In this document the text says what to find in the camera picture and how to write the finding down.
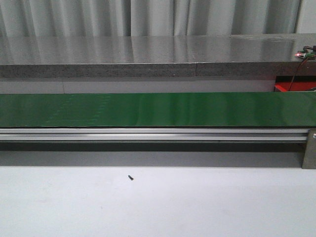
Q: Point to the grey stone counter slab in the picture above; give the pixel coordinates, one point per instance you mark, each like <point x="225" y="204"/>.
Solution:
<point x="155" y="56"/>

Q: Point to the red bin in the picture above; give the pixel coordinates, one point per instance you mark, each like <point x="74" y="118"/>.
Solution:
<point x="300" y="83"/>

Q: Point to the green conveyor belt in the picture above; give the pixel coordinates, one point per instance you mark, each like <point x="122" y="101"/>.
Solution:
<point x="214" y="109"/>

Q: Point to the green circuit board red LED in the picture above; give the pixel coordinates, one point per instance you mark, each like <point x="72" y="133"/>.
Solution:
<point x="308" y="52"/>

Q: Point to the grey pleated curtain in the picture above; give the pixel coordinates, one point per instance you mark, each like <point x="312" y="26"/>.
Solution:
<point x="93" y="18"/>

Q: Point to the aluminium conveyor side rail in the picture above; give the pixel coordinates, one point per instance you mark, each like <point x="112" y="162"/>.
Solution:
<point x="157" y="134"/>

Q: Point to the steel conveyor support bracket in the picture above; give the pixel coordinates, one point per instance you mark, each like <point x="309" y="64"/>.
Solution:
<point x="309" y="160"/>

